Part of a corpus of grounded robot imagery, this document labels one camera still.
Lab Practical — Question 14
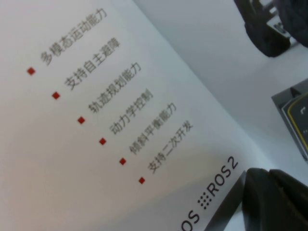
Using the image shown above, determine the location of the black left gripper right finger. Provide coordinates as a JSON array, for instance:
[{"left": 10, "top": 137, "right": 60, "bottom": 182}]
[{"left": 269, "top": 169, "right": 308, "bottom": 231}]

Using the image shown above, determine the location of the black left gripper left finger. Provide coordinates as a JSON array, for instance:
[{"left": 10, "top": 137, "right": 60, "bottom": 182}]
[{"left": 241, "top": 167, "right": 289, "bottom": 231}]

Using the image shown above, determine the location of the white product booklet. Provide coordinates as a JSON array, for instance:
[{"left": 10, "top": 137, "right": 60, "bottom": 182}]
[{"left": 0, "top": 0, "right": 308, "bottom": 231}]

